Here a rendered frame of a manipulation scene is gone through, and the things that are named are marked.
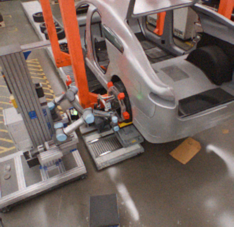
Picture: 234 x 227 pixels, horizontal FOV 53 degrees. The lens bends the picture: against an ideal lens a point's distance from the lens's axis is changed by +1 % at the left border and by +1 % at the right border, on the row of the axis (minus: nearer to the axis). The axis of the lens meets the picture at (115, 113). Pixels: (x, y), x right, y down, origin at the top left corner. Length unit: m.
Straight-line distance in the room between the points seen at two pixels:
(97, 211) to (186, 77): 2.42
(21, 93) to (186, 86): 2.43
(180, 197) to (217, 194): 0.51
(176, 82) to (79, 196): 2.27
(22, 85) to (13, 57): 0.34
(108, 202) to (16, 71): 1.87
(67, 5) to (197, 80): 2.24
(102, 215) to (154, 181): 1.04
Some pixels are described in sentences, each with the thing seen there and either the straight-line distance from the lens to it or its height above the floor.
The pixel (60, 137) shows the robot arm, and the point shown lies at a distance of 2.97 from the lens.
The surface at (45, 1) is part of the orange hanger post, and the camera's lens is 5.21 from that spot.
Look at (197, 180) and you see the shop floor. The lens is 3.77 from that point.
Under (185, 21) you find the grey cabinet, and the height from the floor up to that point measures 0.63.
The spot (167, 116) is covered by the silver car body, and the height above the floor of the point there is 1.28.
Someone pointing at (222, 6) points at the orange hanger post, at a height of 1.78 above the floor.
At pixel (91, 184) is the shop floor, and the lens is 3.67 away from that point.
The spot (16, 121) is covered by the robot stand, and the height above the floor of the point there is 1.23.
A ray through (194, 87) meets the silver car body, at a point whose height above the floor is 0.94.
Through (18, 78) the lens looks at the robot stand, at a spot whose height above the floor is 1.74.
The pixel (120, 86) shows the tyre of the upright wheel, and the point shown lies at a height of 1.18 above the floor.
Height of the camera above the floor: 2.99
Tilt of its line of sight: 39 degrees down
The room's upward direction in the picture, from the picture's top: 5 degrees counter-clockwise
